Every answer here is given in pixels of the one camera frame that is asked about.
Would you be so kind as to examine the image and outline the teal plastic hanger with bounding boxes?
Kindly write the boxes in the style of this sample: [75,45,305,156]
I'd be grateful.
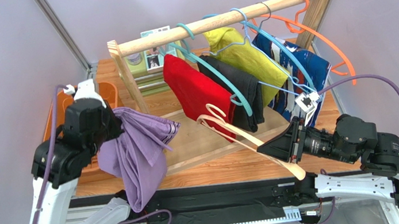
[164,14,254,127]

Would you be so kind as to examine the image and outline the orange plastic basket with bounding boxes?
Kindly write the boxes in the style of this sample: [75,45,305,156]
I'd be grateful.
[43,82,124,184]

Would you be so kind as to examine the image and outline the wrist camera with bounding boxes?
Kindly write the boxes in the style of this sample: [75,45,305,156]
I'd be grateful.
[63,79,107,108]
[295,91,321,126]

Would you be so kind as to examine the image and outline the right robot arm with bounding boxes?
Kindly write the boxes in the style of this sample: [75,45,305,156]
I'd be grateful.
[257,114,399,208]

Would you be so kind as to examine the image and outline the blue plastic hanger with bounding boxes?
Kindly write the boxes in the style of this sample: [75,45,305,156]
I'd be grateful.
[240,20,316,93]

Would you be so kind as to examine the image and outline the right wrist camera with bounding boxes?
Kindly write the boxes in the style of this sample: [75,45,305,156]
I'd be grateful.
[295,91,321,126]

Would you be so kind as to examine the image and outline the orange plastic hanger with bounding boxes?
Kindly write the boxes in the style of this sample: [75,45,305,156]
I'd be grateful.
[244,0,356,77]

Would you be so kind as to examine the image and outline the red garment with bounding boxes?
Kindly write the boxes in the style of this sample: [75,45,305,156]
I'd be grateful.
[163,54,235,123]

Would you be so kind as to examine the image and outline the black wire hanger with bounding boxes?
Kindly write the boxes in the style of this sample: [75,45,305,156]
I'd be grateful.
[254,0,275,31]

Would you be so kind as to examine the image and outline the yellow-green garment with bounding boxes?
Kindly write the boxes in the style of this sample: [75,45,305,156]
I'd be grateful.
[203,27,289,107]

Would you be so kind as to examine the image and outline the blue patterned garment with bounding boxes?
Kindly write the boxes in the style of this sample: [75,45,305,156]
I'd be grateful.
[252,33,331,121]

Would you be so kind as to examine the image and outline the light blue wire hanger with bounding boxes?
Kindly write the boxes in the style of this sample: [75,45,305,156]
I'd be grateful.
[204,8,317,94]

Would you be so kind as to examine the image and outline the beige wooden hanger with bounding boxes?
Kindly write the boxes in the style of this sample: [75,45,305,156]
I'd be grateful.
[196,103,306,180]

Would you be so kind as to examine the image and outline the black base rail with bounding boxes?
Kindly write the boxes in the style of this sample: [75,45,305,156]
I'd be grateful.
[72,164,338,224]

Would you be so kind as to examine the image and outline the purple trousers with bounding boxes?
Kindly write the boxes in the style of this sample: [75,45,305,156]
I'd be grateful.
[97,107,181,213]

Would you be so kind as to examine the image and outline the black garment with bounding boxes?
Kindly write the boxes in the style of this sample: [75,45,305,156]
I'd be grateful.
[200,55,265,133]

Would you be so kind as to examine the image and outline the green box with jar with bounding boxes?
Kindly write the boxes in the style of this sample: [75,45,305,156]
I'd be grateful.
[125,45,184,96]

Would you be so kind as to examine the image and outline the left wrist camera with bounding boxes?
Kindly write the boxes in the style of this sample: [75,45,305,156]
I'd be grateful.
[63,79,107,108]

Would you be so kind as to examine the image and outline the wooden clothes rack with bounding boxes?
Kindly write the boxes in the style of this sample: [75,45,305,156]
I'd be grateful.
[102,0,355,182]

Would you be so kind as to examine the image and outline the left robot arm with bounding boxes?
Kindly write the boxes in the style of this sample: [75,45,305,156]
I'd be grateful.
[29,98,131,224]

